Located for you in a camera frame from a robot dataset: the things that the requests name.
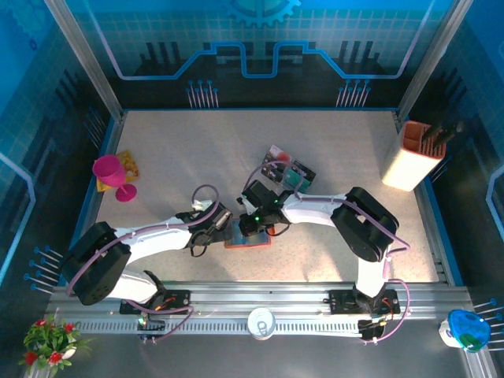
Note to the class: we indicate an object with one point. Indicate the black credit card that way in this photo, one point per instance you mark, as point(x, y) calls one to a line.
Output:
point(307, 171)
point(273, 167)

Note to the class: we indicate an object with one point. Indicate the teal credit card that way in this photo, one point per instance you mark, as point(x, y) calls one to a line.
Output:
point(293, 178)

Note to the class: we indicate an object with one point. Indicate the clear acrylic card stand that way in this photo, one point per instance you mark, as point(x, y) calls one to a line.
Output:
point(287, 167)

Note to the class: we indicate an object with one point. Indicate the orange card holder wallet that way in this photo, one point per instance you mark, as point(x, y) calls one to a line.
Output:
point(254, 239)

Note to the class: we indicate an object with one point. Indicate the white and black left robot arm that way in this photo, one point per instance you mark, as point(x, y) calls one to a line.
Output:
point(157, 238)

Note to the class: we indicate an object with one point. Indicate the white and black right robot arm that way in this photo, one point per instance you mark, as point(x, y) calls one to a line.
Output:
point(311, 208)

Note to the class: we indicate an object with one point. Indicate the white card with red circle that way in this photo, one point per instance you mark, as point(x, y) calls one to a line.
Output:
point(280, 153)

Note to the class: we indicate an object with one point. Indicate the beige utensil holder orange inside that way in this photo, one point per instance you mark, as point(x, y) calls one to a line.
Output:
point(405, 169)

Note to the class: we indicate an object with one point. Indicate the yellow snack packet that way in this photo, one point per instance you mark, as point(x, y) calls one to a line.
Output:
point(132, 163)

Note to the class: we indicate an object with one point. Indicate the white tin can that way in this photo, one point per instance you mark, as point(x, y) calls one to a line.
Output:
point(261, 323)

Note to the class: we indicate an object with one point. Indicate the pink plastic goblet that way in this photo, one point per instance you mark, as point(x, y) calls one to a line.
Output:
point(110, 171)

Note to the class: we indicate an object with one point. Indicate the artificial plant with red flowers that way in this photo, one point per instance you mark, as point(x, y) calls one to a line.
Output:
point(47, 346)

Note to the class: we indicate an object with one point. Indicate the blue and white globe ornament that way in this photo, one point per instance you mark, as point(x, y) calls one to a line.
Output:
point(468, 328)

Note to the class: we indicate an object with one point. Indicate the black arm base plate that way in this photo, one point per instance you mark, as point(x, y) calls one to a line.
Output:
point(340, 301)
point(179, 297)

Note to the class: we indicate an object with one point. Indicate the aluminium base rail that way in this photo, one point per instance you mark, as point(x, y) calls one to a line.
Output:
point(260, 295)

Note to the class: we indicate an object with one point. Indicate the aluminium frame post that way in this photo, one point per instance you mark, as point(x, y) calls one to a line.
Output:
point(429, 59)
point(84, 59)

